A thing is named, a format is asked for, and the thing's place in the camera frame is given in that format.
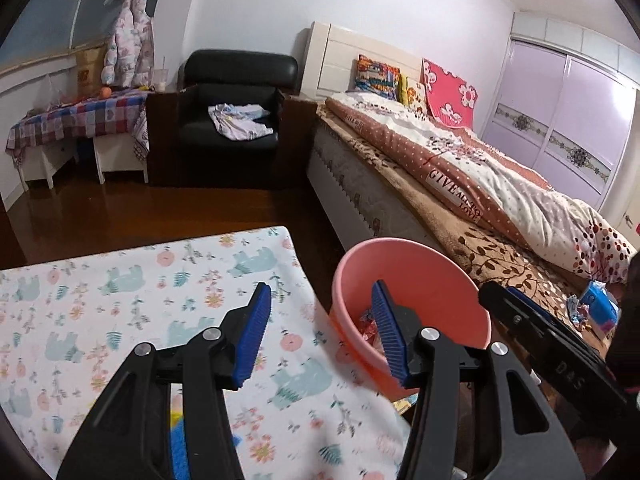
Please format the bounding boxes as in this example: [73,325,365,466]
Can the black leather armchair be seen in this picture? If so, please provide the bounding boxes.
[176,49,299,162]

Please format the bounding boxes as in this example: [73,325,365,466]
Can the blue packet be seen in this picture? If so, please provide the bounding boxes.
[581,280,621,334]

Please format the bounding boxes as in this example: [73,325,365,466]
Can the pink flower pillow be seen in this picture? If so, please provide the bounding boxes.
[421,57,479,131]

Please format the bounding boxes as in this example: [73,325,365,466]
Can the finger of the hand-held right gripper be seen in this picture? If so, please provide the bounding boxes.
[478,280,632,418]
[505,286,613,361]

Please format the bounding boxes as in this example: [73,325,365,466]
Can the small snack wrappers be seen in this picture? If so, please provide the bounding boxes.
[565,295,591,331]

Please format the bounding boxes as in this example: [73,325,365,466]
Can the brown cardboard box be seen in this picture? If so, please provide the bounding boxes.
[75,47,106,96]

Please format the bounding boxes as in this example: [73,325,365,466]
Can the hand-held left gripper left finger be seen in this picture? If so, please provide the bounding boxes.
[56,281,273,480]

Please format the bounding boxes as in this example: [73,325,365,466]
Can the white headboard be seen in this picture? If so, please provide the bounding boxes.
[299,21,426,106]

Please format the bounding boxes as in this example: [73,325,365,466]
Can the yellow flower pillow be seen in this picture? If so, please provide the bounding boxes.
[398,76,429,114]

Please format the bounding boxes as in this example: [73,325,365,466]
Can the bed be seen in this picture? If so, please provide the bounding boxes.
[305,92,640,361]

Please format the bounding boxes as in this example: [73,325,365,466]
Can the polka dot quilt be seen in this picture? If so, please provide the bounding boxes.
[325,91,638,283]

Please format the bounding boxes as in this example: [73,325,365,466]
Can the lilac sliding door wardrobe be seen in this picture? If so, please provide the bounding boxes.
[480,10,640,243]

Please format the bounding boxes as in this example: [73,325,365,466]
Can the checkered tablecloth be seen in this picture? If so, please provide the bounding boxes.
[5,87,151,162]

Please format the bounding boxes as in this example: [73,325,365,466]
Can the floral padded jacket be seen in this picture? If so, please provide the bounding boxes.
[101,0,155,89]

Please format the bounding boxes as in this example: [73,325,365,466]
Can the white side table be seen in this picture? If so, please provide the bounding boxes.
[17,132,149,191]

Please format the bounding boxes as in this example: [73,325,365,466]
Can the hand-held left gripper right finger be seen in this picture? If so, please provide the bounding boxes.
[371,280,586,480]

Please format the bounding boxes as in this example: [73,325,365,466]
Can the pink plastic basin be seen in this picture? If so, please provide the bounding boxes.
[331,238,492,401]

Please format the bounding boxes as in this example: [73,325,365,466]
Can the colourful patterned pillow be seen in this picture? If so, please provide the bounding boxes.
[355,55,401,102]

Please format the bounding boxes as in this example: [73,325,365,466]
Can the white printed cloth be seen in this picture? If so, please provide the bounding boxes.
[207,103,275,142]

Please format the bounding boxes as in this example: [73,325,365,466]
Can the red plastic bag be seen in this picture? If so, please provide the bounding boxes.
[356,307,396,367]

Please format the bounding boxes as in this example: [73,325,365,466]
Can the dark wooden cabinet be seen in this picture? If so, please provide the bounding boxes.
[145,87,183,186]
[277,92,321,191]

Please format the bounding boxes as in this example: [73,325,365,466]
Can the brown leaf pattern blanket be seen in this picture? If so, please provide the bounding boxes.
[320,110,621,346]

